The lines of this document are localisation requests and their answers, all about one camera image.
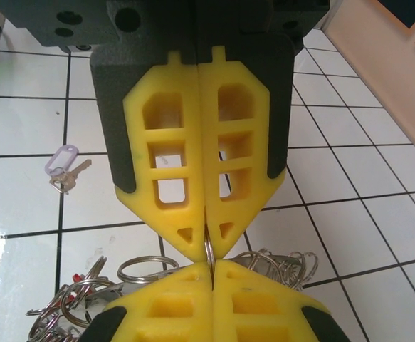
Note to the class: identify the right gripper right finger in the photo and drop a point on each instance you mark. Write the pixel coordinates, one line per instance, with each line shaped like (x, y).
(264, 313)

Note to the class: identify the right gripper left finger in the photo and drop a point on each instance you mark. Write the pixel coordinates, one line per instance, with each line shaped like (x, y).
(157, 313)

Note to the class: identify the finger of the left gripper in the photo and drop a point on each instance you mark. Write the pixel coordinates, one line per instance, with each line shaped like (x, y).
(171, 213)
(260, 142)

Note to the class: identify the metal disc with key rings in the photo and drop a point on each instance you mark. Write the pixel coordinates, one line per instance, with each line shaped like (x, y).
(102, 293)

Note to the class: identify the silver key with lilac tag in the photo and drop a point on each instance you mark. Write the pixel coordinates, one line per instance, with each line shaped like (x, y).
(59, 160)

